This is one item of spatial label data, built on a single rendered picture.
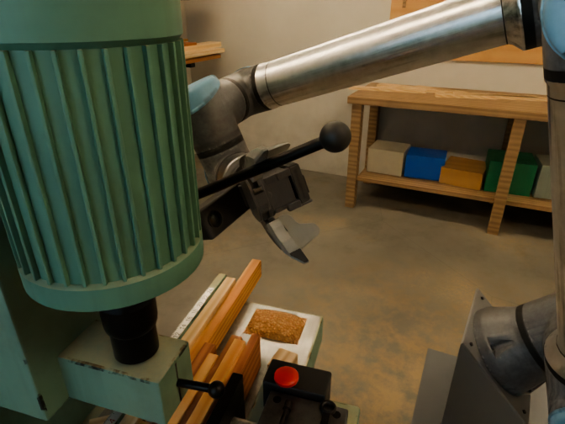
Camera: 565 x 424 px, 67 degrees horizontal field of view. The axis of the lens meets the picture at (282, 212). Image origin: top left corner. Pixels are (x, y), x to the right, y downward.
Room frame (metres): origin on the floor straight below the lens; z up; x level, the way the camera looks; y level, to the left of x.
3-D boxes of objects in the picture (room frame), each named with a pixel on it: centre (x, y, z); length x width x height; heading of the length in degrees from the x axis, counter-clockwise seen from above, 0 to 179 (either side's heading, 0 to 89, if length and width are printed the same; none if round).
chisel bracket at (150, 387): (0.39, 0.19, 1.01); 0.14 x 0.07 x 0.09; 73
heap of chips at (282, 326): (0.60, 0.01, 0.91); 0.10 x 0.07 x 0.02; 73
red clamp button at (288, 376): (0.37, 0.00, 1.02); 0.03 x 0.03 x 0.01
